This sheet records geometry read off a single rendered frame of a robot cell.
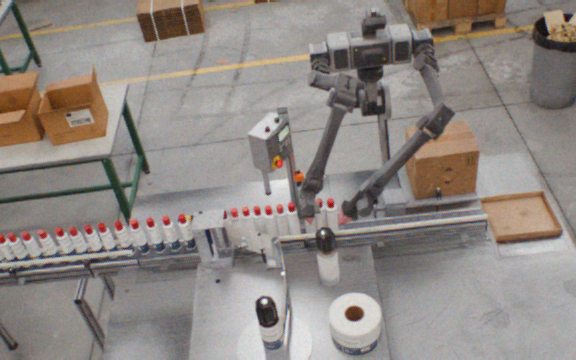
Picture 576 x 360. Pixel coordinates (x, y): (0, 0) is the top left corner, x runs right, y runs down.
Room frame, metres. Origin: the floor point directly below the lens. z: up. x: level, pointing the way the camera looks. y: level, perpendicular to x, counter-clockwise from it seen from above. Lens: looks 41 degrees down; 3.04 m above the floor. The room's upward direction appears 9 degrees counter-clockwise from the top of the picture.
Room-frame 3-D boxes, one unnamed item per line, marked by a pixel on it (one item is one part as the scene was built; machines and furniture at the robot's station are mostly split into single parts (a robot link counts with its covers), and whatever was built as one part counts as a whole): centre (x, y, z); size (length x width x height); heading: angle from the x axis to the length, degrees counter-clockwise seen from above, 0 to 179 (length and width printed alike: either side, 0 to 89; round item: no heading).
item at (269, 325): (1.46, 0.16, 1.04); 0.09 x 0.09 x 0.29
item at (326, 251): (1.76, -0.11, 1.03); 0.09 x 0.09 x 0.30
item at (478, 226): (2.04, -0.06, 0.85); 1.65 x 0.11 x 0.05; 86
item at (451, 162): (2.29, -0.75, 0.99); 0.30 x 0.24 x 0.27; 88
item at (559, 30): (3.98, -2.23, 0.50); 0.42 x 0.41 x 0.28; 87
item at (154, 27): (6.18, 0.94, 0.16); 0.65 x 0.54 x 0.32; 92
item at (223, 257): (1.98, 0.37, 1.01); 0.14 x 0.13 x 0.26; 86
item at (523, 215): (1.97, -1.05, 0.85); 0.30 x 0.26 x 0.04; 86
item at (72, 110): (3.38, 1.27, 0.97); 0.51 x 0.39 x 0.37; 3
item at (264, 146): (2.14, 0.05, 1.38); 0.17 x 0.10 x 0.19; 141
